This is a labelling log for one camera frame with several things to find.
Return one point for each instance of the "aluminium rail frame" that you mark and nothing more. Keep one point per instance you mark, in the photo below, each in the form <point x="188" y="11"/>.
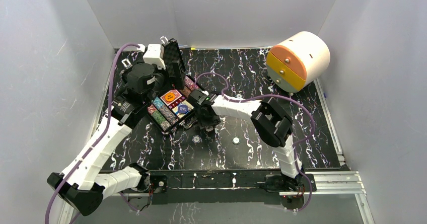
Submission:
<point x="328" y="183"/>

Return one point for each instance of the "round orange yellow drawer cabinet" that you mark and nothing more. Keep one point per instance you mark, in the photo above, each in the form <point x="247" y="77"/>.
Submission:
<point x="297" y="61"/>

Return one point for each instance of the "red dice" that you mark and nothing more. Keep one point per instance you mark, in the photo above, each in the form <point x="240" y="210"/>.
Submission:
<point x="176" y="102"/>

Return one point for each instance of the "blue white poker chip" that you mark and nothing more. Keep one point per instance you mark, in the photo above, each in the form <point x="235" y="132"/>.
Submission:
<point x="196" y="139"/>

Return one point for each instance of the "red green chip row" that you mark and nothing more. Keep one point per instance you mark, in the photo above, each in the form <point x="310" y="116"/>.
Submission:
<point x="158" y="118"/>

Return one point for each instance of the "orange big blind button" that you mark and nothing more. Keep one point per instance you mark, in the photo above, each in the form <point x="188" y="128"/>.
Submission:
<point x="170" y="97"/>

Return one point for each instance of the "black poker chip case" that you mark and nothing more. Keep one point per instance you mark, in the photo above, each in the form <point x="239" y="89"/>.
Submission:
<point x="132" y="110"/>

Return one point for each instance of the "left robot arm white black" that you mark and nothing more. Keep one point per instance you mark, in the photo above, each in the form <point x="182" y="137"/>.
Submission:
<point x="80" y="184"/>

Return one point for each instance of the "purple green chip row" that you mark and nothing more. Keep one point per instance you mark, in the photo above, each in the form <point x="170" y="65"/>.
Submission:
<point x="189" y="84"/>

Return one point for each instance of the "blue small blind button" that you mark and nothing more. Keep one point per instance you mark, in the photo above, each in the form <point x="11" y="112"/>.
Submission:
<point x="183" y="109"/>

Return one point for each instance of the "red white poker chip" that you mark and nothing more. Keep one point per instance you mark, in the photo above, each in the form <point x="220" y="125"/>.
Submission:
<point x="209" y="128"/>

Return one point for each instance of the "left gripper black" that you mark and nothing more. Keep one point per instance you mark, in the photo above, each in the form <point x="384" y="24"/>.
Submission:
<point x="171" y="70"/>

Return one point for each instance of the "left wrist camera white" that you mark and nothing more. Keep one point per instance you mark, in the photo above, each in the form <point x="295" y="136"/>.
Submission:
<point x="153" y="54"/>

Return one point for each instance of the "green poker chip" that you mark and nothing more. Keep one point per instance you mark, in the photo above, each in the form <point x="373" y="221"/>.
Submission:
<point x="236" y="141"/>

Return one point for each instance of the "blue playing card deck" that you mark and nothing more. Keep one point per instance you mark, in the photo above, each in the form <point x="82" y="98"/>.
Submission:
<point x="179" y="115"/>

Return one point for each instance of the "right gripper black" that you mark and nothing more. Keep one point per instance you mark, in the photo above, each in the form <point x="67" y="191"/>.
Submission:
<point x="215" y="121"/>

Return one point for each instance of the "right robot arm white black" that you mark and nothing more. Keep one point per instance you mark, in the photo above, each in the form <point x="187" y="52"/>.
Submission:
<point x="270" y="120"/>

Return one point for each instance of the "blue orange chip row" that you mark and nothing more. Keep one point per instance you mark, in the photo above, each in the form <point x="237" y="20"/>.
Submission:
<point x="165" y="111"/>

